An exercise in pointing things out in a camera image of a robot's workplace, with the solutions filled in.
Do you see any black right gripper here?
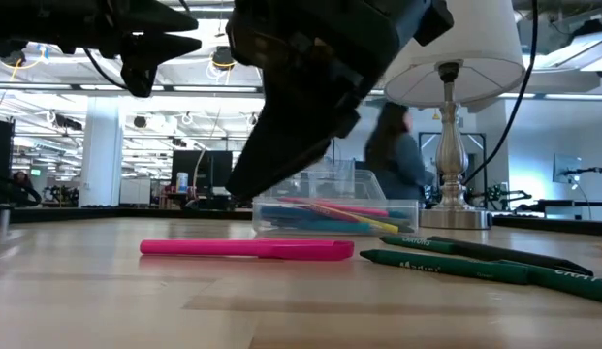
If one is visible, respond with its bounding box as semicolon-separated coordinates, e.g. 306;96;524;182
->
226;0;418;200

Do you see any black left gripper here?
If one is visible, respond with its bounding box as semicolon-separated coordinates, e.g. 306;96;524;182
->
0;0;203;67

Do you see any pink pencil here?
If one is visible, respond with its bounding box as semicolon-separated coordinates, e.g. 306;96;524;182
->
278;196;390;218

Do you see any pink highlighter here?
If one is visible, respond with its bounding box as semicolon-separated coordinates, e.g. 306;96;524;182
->
139;238;356;263

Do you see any clear plastic supply box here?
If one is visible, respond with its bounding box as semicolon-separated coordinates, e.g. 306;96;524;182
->
251;169;421;238

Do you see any black pen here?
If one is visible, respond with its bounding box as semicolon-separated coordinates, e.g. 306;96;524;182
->
426;236;594;277

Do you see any black ceiling device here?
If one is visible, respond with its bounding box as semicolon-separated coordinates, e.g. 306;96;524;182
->
211;46;237;73
0;48;28;68

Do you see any long ceiling light bar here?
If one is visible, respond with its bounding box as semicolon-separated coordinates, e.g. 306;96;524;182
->
0;82;266;98

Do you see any black computer monitor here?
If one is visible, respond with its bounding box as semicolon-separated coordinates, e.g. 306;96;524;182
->
172;149;234;195

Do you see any person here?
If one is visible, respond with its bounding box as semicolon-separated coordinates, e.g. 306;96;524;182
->
363;100;435;201
12;170;35;195

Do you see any white building column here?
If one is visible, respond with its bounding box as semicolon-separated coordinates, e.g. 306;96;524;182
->
79;94;126;208

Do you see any black cabinet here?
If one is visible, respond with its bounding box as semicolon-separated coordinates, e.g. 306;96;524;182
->
0;118;16;207

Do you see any white shade silver table lamp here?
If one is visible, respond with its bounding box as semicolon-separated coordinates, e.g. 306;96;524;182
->
383;0;526;231

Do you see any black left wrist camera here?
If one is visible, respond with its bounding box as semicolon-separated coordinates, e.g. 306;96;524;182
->
120;65;159;98

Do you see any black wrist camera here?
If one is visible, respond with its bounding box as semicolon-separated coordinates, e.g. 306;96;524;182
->
120;65;159;98
413;0;455;48

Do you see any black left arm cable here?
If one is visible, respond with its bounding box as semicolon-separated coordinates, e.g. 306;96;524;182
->
81;48;132;91

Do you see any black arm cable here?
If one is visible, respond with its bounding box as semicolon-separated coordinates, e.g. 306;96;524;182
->
81;48;132;91
462;0;539;186

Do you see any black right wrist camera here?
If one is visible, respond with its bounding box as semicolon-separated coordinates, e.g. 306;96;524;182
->
413;0;455;48

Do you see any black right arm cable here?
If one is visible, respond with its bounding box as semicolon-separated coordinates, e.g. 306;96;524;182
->
462;0;539;186

